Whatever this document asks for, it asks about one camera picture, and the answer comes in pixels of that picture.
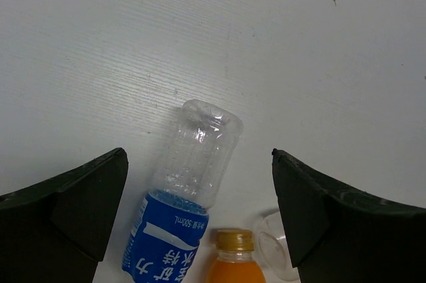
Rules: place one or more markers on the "clear bottle yellow cap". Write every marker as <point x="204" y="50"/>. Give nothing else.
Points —
<point x="272" y="247"/>

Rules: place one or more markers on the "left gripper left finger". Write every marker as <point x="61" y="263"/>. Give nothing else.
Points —
<point x="58" y="230"/>

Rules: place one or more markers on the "blue label water bottle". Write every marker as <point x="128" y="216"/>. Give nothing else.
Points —
<point x="173" y="216"/>

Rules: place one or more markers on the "orange juice bottle upright label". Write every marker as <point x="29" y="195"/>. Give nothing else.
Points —
<point x="234" y="262"/>

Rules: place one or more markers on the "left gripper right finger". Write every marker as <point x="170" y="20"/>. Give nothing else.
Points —
<point x="338" y="233"/>

